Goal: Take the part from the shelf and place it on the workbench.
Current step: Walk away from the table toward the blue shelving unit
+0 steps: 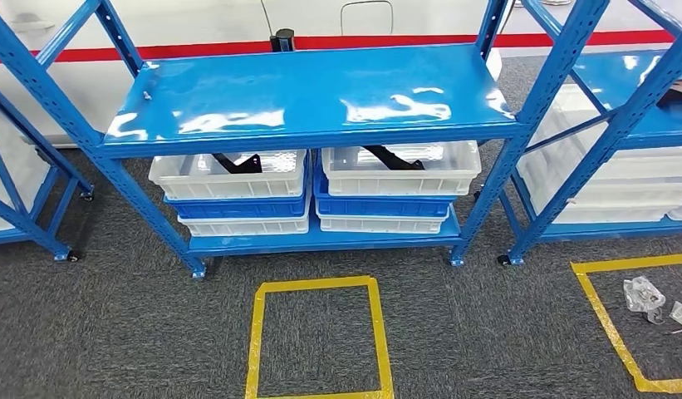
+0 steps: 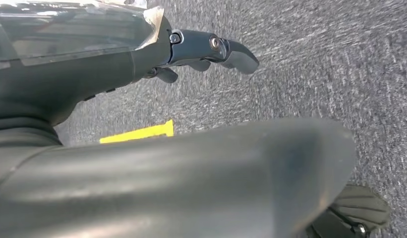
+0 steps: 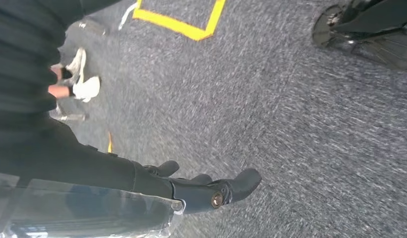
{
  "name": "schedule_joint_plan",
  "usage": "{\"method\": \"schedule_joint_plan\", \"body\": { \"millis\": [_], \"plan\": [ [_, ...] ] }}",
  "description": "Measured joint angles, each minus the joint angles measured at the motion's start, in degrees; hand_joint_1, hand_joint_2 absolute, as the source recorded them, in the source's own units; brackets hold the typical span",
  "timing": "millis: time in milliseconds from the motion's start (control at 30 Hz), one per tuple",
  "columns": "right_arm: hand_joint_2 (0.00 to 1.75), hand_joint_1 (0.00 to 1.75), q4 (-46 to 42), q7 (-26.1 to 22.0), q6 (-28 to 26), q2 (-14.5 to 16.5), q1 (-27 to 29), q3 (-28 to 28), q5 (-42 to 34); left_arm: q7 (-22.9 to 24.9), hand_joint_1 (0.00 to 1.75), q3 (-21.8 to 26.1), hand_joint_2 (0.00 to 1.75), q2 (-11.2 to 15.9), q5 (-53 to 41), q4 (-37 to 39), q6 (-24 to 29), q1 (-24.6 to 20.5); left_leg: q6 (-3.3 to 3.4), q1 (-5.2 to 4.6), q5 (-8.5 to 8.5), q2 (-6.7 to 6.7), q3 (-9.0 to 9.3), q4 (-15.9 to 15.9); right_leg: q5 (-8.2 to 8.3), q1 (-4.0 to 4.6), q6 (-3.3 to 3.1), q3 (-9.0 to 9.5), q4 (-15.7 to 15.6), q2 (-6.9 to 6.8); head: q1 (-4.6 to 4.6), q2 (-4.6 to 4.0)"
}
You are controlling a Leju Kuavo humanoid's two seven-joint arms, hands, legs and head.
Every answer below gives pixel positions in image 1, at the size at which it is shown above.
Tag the white car body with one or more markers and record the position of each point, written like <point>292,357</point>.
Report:
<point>208,19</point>

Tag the blue metal shelf rack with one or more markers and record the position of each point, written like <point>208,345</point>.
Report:
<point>594,148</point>
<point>318,88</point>
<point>27,226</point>

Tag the black plastic frame part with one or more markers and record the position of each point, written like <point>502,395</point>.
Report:
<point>676,93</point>

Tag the red barrier belt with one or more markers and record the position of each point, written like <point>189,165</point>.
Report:
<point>401,41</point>
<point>181,51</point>

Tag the yellow floor tape marking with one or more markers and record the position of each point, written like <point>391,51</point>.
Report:
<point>599,308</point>
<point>254,341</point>

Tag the black stanchion post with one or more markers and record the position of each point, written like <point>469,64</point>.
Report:
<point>283,39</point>

